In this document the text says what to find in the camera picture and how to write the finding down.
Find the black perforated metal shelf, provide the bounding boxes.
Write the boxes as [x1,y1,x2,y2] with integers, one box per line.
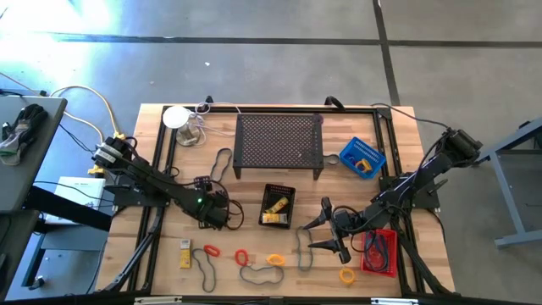
[231,113,326,182]

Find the silver metal bracket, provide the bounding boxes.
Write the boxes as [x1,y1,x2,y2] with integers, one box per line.
[134,296,184,305]
[370,297,420,305]

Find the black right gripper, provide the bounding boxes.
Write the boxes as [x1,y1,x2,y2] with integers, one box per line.
[301,196,368,265]

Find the grey side table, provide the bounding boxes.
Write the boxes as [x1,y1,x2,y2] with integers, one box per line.
[0,95,69,215]

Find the red slotted plastic basket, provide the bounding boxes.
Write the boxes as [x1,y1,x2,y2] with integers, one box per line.
[360,228,400,279]

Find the cream yellow cable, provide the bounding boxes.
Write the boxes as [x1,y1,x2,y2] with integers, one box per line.
[49,84,127,143]

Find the black and grey gloves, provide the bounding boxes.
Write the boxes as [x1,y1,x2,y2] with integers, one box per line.
[0,103,49,167]

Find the white mushroom-shaped lamp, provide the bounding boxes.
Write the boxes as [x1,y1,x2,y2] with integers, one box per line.
[162,105,205,147]

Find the black desk crossbar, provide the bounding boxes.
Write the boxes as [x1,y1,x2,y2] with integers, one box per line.
[25,185,113,232]

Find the yellow rectangular packet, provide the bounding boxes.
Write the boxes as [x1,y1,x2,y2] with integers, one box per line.
[264,196,290,214]
[179,238,193,269]
[261,213,289,225]

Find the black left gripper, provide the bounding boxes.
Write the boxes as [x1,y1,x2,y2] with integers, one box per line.
[193,175,233,231]

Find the blue slotted plastic basket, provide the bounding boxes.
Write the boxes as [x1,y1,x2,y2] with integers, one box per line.
[339,136,387,180]

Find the grey-blue table frame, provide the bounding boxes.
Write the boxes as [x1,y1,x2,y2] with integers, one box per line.
[489,117,542,249]

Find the white box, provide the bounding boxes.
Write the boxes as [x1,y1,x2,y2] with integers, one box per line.
[44,175,107,225]

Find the white lamp cable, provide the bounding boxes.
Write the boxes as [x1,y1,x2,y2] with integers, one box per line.
[188,101,243,147]

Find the black slotted plastic basket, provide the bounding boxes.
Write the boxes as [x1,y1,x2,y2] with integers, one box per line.
[258,182,297,230]

